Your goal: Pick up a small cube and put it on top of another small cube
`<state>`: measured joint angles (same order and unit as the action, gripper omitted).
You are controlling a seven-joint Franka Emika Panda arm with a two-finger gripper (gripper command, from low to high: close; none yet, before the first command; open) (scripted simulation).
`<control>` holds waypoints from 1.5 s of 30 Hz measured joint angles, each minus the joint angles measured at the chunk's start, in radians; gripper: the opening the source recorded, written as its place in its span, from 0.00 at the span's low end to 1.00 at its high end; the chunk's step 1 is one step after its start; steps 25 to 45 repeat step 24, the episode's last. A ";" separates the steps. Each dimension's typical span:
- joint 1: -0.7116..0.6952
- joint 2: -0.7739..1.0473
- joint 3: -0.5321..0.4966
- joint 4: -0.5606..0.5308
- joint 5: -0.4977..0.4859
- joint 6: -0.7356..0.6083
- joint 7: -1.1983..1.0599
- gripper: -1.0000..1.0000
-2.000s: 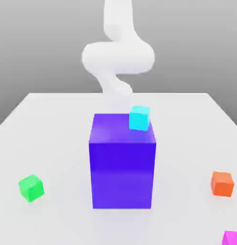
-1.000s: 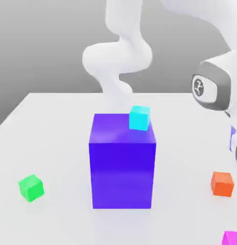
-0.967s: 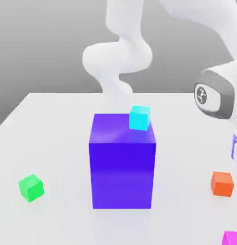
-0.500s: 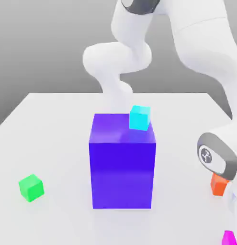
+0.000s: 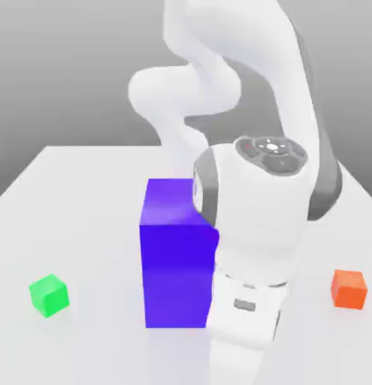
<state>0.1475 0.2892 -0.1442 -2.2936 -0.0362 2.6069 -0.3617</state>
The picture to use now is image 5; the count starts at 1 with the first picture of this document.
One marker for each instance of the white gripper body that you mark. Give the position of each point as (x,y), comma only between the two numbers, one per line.
(236,365)

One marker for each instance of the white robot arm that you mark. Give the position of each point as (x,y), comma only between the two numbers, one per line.
(263,210)

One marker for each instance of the small orange cube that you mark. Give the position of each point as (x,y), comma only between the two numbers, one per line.
(349,290)

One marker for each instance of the small green cube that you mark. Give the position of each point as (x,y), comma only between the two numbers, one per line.
(48,296)

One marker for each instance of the large blue box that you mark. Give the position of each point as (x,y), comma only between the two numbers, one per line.
(176,270)

